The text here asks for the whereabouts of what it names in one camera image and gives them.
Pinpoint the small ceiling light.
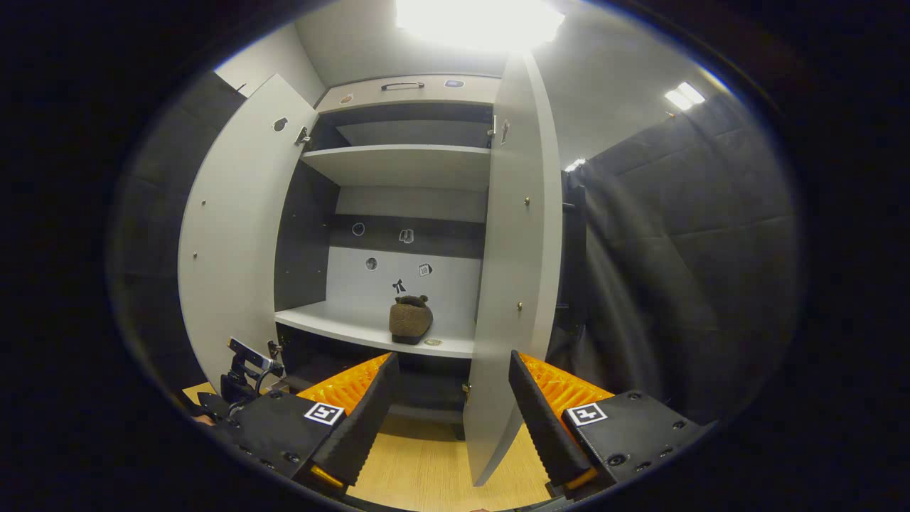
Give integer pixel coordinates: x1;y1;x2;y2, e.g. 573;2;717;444
665;82;706;111

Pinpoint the grey shoe cabinet door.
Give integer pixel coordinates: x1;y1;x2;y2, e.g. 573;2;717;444
464;51;564;488
178;73;319;395

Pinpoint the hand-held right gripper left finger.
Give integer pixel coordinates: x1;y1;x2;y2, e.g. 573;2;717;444
227;351;400;495

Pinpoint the brown fluffy shoe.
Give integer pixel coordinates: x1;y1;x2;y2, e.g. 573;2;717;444
389;294;434;346

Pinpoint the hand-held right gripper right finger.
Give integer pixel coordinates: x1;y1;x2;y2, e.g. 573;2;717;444
508;350;715;497

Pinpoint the grey cabinet drawer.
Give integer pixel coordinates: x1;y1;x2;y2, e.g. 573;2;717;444
316;75;502;113

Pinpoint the long ceiling light panel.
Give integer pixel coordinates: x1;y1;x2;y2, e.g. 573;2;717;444
395;0;566;50

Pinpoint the grey shoe cabinet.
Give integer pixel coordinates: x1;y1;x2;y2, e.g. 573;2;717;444
274;75;498;442

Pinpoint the black door handle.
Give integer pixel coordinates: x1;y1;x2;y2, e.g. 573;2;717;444
562;171;587;331

